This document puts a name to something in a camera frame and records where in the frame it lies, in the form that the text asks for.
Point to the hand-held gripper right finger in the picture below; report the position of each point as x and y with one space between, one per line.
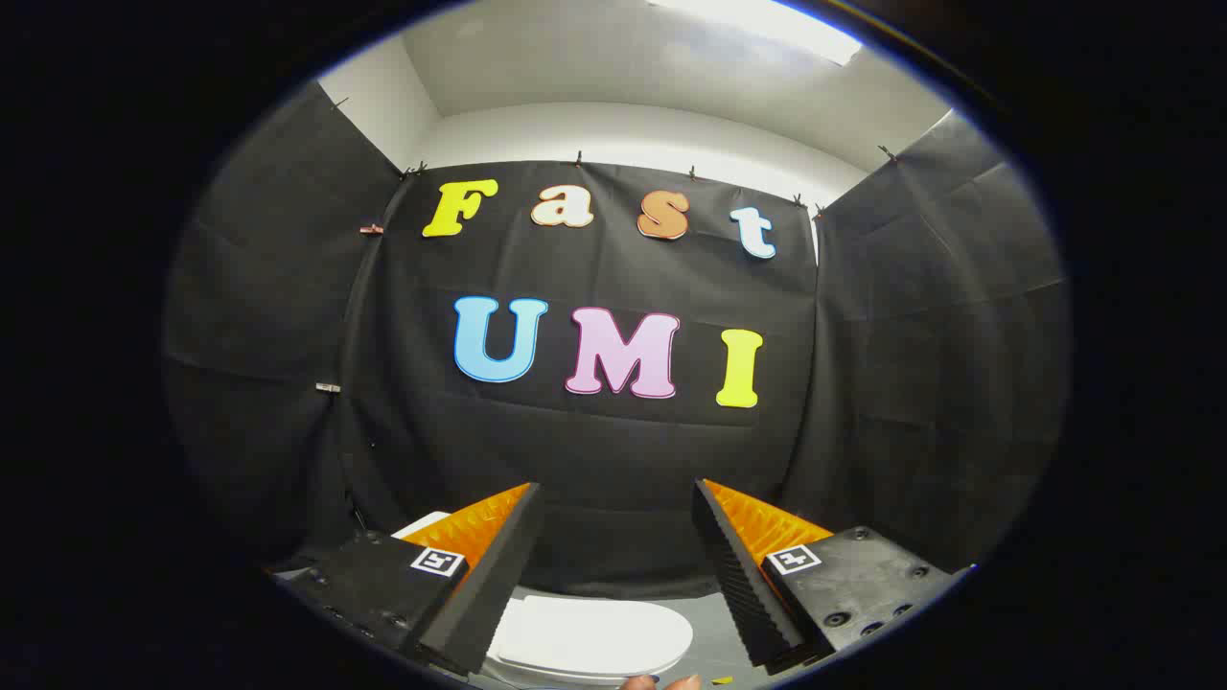
733 575

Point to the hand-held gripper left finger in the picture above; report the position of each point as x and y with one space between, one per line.
489 585

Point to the black backdrop cloth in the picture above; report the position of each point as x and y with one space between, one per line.
613 450

